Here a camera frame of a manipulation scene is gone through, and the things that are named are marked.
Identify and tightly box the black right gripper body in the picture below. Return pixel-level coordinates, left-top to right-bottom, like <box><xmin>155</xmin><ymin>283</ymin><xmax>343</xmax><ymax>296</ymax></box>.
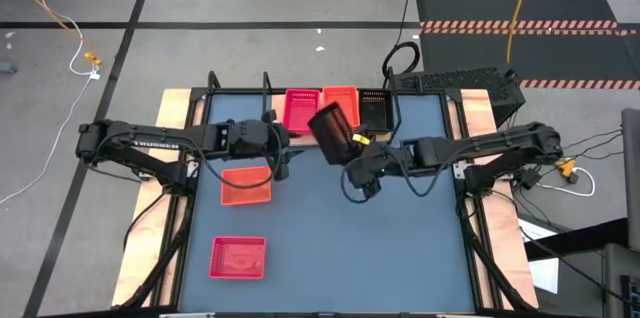
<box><xmin>347</xmin><ymin>143</ymin><xmax>409</xmax><ymax>184</ymax></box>

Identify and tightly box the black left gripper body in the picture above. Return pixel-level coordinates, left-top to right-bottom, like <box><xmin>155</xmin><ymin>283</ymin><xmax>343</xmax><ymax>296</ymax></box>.
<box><xmin>232</xmin><ymin>118</ymin><xmax>291</xmax><ymax>162</ymax></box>

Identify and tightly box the red plastic mesh basket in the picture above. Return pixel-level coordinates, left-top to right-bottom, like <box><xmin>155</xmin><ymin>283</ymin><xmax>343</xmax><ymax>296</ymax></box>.
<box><xmin>208</xmin><ymin>235</ymin><xmax>268</xmax><ymax>280</ymax></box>
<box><xmin>282</xmin><ymin>88</ymin><xmax>322</xmax><ymax>136</ymax></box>

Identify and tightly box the black plastic mesh basket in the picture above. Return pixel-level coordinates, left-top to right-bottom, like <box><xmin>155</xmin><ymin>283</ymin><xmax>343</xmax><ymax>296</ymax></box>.
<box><xmin>306</xmin><ymin>101</ymin><xmax>360</xmax><ymax>167</ymax></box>
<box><xmin>358</xmin><ymin>88</ymin><xmax>395</xmax><ymax>134</ymax></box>

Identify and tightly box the orange plastic mesh basket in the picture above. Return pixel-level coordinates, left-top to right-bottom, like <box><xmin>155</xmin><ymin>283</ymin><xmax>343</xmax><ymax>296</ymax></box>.
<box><xmin>321</xmin><ymin>85</ymin><xmax>362</xmax><ymax>130</ymax></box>
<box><xmin>220</xmin><ymin>165</ymin><xmax>273</xmax><ymax>207</ymax></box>

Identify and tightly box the wooden table side plank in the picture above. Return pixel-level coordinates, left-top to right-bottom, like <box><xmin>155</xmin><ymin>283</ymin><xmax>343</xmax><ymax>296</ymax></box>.
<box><xmin>110</xmin><ymin>88</ymin><xmax>194</xmax><ymax>308</ymax></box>
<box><xmin>459</xmin><ymin>88</ymin><xmax>540</xmax><ymax>310</ymax></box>

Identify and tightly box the black floor mat striped edge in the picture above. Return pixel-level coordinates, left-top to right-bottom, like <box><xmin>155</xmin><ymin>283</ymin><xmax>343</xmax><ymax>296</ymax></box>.
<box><xmin>413</xmin><ymin>0</ymin><xmax>620</xmax><ymax>29</ymax></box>
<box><xmin>418</xmin><ymin>27</ymin><xmax>640</xmax><ymax>90</ymax></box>

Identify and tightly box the black power adapter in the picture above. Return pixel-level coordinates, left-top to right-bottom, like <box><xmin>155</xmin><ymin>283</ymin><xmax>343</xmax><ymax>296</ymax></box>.
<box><xmin>518</xmin><ymin>167</ymin><xmax>542</xmax><ymax>190</ymax></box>

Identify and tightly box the yellow power plug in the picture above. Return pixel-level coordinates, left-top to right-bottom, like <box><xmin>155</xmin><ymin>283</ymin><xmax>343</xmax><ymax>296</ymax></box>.
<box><xmin>556</xmin><ymin>157</ymin><xmax>581</xmax><ymax>185</ymax></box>

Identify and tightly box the white paper sheet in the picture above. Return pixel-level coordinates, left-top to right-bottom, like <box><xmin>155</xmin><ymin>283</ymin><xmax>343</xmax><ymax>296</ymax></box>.
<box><xmin>517</xmin><ymin>213</ymin><xmax>560</xmax><ymax>295</ymax></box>

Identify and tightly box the black slanted bar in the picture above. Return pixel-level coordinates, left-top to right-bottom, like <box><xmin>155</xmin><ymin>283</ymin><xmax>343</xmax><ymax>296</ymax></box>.
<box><xmin>523</xmin><ymin>216</ymin><xmax>632</xmax><ymax>263</ymax></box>

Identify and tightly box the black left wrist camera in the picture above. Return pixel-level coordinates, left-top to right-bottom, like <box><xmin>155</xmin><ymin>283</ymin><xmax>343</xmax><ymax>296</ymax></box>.
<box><xmin>272</xmin><ymin>153</ymin><xmax>292</xmax><ymax>183</ymax></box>

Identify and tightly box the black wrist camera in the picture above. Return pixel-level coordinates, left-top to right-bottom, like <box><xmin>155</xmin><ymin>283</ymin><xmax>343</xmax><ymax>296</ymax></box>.
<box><xmin>358</xmin><ymin>177</ymin><xmax>384</xmax><ymax>200</ymax></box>
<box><xmin>272</xmin><ymin>153</ymin><xmax>292</xmax><ymax>183</ymax></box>

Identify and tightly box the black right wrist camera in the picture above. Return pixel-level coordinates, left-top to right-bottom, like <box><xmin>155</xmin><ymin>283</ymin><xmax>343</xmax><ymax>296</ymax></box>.
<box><xmin>358</xmin><ymin>177</ymin><xmax>384</xmax><ymax>200</ymax></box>

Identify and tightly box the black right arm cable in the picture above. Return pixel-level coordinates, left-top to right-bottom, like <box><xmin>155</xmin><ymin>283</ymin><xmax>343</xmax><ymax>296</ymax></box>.
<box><xmin>339</xmin><ymin>165</ymin><xmax>374</xmax><ymax>205</ymax></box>

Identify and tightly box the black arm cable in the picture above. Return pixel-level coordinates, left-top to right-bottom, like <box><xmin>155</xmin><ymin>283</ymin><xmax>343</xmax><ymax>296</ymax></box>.
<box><xmin>339</xmin><ymin>165</ymin><xmax>374</xmax><ymax>205</ymax></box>
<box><xmin>192</xmin><ymin>130</ymin><xmax>286</xmax><ymax>192</ymax></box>

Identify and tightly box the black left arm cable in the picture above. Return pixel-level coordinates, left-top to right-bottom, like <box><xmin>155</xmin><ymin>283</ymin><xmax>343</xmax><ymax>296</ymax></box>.
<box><xmin>192</xmin><ymin>130</ymin><xmax>286</xmax><ymax>192</ymax></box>

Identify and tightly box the black aluminium rig frame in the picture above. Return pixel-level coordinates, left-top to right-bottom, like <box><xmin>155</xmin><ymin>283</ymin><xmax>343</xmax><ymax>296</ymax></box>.
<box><xmin>117</xmin><ymin>70</ymin><xmax>539</xmax><ymax>318</ymax></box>

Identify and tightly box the black hanging cable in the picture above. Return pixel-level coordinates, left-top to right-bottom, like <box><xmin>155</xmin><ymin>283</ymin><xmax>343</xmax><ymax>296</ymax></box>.
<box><xmin>381</xmin><ymin>0</ymin><xmax>422</xmax><ymax>89</ymax></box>

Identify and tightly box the long white floor cable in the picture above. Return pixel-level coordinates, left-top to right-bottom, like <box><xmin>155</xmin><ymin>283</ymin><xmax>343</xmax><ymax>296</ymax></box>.
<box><xmin>0</xmin><ymin>0</ymin><xmax>101</xmax><ymax>205</ymax></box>

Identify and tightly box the yellow hanging cable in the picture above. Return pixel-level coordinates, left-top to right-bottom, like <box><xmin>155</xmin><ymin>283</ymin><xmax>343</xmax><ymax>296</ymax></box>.
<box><xmin>505</xmin><ymin>0</ymin><xmax>538</xmax><ymax>65</ymax></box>

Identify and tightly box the short white power cable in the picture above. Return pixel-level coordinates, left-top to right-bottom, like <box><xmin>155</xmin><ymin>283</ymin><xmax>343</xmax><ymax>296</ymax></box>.
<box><xmin>537</xmin><ymin>166</ymin><xmax>597</xmax><ymax>198</ymax></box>

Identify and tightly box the orange floor cable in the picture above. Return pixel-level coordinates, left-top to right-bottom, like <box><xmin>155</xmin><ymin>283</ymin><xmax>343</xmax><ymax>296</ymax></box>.
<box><xmin>0</xmin><ymin>0</ymin><xmax>104</xmax><ymax>67</ymax></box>

